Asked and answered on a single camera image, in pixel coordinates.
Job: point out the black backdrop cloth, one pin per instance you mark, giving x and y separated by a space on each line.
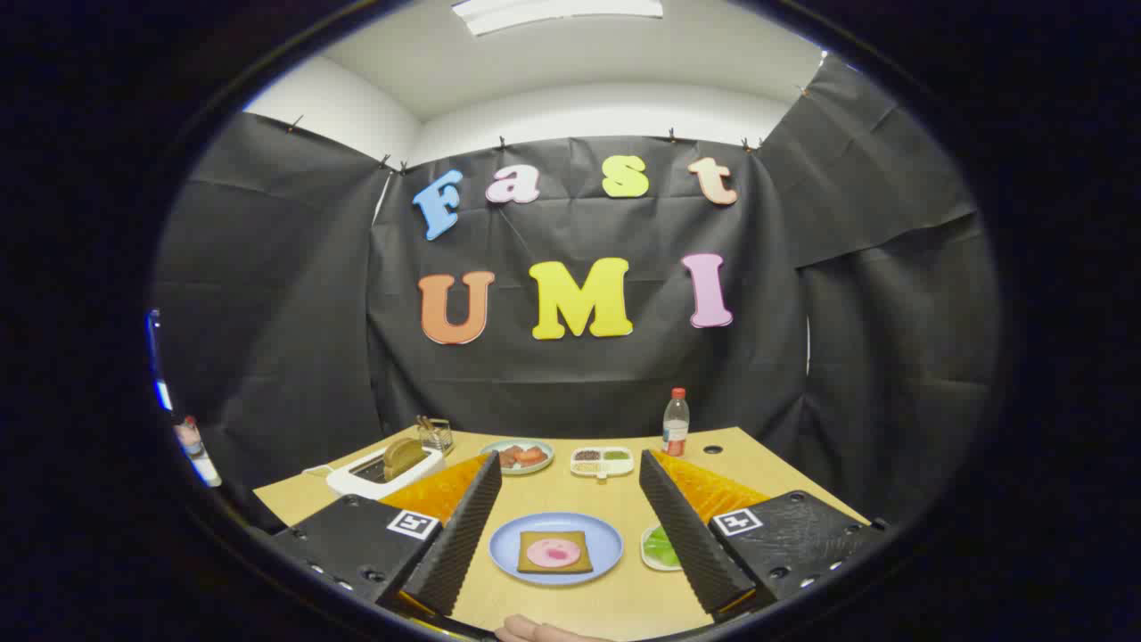
579 392

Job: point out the toasted bread slice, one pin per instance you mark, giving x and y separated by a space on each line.
404 456

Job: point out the bread slice under ham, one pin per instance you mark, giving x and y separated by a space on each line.
530 563

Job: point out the ceiling light panel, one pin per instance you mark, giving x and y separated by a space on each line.
553 11

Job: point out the clear bottle red cap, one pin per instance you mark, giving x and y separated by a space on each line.
676 428

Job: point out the white toaster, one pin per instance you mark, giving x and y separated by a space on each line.
357 481

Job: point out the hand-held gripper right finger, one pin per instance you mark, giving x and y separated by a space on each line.
686 535

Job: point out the brown meat patty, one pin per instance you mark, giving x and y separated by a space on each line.
533 460
508 458

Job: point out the blue round plate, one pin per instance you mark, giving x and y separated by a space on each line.
508 548

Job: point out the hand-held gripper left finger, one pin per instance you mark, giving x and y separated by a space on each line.
463 535

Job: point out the pink ham slice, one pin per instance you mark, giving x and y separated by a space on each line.
551 552

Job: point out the white square plate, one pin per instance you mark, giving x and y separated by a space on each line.
647 557

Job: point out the pale green round plate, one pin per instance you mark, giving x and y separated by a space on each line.
521 470

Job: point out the white divided condiment tray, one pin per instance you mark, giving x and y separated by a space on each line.
603 461

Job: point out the bright screen edge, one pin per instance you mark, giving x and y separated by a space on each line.
159 366

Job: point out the blurred white pink object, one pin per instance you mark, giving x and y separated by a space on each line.
198 455

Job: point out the red tomato slice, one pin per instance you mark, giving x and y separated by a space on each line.
528 454

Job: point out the green lettuce leaf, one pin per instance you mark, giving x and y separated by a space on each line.
660 546

